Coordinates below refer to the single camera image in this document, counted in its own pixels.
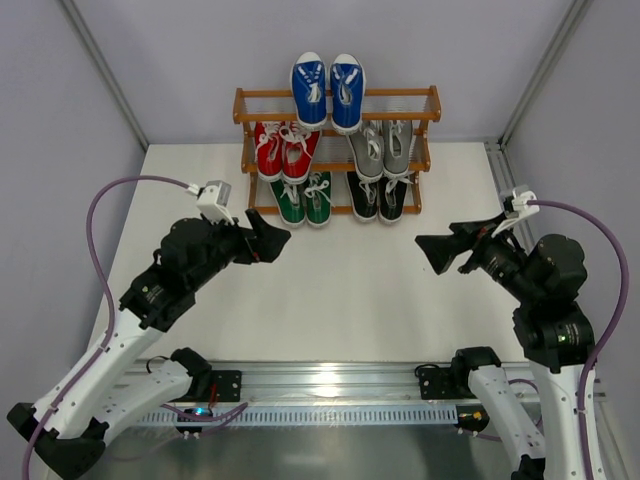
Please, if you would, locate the green sneaker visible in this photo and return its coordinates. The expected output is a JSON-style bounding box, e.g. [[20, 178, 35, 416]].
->
[[303, 172, 333, 228], [270, 180, 306, 228]]

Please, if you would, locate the black sneaker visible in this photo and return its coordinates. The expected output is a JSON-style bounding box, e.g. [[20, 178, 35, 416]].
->
[[346, 172, 378, 223], [378, 175, 412, 225]]

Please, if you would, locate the red sneaker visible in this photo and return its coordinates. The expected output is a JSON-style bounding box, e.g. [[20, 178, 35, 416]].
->
[[280, 122, 321, 185], [254, 121, 284, 183]]

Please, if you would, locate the grey sneaker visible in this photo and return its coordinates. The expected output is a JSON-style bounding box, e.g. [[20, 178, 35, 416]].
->
[[382, 120, 414, 179], [347, 120, 384, 183]]

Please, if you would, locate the blue sneaker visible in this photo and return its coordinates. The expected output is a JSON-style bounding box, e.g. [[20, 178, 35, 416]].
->
[[289, 52, 327, 131], [329, 53, 366, 135]]

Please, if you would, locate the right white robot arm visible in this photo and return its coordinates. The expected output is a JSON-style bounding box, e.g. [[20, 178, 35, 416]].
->
[[415, 215, 606, 479]]

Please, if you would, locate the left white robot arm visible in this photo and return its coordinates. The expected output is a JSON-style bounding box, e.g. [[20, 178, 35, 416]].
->
[[7, 209, 291, 479]]

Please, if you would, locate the wooden shoe shelf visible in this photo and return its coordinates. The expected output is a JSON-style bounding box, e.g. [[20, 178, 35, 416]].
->
[[233, 85, 441, 215]]

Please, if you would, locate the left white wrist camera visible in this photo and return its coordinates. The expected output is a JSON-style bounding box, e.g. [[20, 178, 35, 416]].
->
[[187, 180, 234, 225]]

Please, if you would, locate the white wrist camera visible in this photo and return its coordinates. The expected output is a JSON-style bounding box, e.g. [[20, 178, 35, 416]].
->
[[491, 185, 540, 238], [187, 180, 234, 225]]

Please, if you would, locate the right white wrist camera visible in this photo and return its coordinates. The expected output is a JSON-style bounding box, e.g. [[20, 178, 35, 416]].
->
[[491, 185, 540, 238]]

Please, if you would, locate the aluminium right side rail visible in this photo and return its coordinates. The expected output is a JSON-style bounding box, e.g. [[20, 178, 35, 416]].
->
[[484, 139, 534, 250]]

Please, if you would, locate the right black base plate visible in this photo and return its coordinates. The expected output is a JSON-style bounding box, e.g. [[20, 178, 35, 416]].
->
[[414, 363, 474, 400]]

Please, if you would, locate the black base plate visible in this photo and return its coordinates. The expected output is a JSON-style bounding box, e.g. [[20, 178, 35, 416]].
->
[[414, 363, 474, 400], [206, 370, 242, 405]]

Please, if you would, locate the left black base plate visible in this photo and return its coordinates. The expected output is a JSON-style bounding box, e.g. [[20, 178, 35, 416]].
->
[[206, 370, 242, 405]]

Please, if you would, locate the slotted grey cable duct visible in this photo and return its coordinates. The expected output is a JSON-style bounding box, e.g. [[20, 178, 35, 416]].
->
[[134, 404, 459, 428]]

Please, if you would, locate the right aluminium corner post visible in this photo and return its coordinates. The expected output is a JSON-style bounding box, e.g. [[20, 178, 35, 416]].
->
[[498, 0, 593, 149]]

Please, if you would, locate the aluminium corner post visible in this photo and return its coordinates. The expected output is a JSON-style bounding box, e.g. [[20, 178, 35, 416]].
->
[[56, 0, 150, 151], [498, 0, 593, 149]]

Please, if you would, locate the left aluminium corner post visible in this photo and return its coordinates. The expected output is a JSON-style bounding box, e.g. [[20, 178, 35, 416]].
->
[[56, 0, 150, 151]]

